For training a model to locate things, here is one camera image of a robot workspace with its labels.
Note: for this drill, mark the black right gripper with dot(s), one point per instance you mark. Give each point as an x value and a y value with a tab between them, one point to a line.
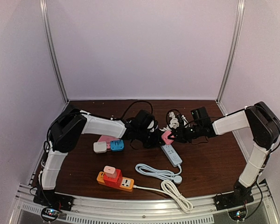
180	136

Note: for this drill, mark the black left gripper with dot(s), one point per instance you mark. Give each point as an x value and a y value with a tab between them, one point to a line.
157	139

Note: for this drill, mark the pink square plug adapter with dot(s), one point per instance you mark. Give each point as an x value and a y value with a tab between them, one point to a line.
168	137

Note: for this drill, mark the light blue power strip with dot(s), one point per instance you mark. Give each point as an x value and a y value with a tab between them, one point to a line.
172	155

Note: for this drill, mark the orange power strip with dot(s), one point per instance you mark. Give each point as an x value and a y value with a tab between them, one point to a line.
126	185

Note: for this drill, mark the light pink charger plug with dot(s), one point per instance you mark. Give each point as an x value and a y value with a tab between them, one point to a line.
110	172

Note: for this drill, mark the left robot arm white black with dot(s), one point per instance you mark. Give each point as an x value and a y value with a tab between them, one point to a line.
65	131

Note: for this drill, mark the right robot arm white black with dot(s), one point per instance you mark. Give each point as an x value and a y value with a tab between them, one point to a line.
258	119

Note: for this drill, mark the blue square plug adapter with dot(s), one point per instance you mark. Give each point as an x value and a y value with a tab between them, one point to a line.
117	145

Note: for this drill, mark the pink triangular power socket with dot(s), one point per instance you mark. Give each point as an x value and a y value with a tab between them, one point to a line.
107	139

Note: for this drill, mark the white square plug adapter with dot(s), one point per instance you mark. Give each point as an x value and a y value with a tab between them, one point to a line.
100	147

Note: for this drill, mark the red plug adapter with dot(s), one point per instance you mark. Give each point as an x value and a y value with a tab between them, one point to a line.
113	181

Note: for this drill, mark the aluminium front frame rail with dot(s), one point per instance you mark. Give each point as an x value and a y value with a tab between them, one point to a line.
87	210

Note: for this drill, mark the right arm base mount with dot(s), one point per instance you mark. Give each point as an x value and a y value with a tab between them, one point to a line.
233	198

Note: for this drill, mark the right aluminium corner post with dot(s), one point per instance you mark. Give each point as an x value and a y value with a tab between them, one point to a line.
232	52

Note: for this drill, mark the aluminium corner post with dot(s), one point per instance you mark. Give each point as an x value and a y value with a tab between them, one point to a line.
232	52
52	52

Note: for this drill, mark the left aluminium corner post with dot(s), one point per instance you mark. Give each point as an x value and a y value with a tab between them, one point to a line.
52	52

